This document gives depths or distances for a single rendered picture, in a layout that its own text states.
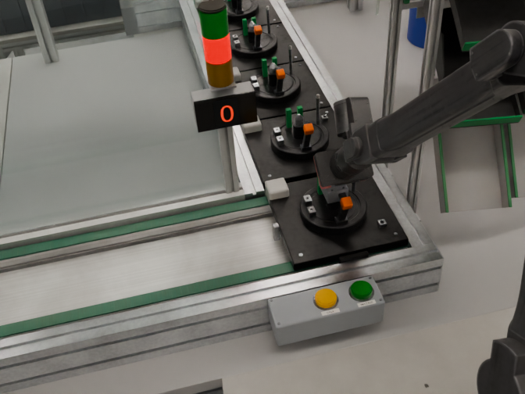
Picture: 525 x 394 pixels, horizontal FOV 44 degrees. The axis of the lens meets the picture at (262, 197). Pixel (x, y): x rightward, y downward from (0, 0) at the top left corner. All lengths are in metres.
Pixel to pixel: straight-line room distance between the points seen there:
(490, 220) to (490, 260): 0.13
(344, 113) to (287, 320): 0.39
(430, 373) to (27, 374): 0.75
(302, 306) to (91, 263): 0.47
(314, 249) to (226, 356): 0.27
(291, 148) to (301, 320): 0.47
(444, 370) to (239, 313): 0.39
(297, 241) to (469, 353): 0.39
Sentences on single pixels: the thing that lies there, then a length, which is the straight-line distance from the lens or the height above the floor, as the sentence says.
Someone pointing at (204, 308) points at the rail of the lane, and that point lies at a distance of 1.24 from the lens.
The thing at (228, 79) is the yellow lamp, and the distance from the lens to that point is 1.24.
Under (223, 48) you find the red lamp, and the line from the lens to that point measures 1.21.
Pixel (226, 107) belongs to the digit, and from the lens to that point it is 1.27.
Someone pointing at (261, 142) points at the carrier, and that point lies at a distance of 1.58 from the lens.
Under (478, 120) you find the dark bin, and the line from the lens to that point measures 1.26.
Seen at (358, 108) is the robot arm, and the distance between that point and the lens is 1.13.
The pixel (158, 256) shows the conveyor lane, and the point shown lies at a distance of 1.41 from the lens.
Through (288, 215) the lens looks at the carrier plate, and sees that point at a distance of 1.38.
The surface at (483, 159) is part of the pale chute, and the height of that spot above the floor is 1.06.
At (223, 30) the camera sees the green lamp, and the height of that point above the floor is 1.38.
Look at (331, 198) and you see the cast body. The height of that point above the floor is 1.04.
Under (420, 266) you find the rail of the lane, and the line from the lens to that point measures 1.32.
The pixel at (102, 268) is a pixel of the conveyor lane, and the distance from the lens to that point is 1.42.
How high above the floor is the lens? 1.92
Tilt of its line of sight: 42 degrees down
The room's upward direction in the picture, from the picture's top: 5 degrees counter-clockwise
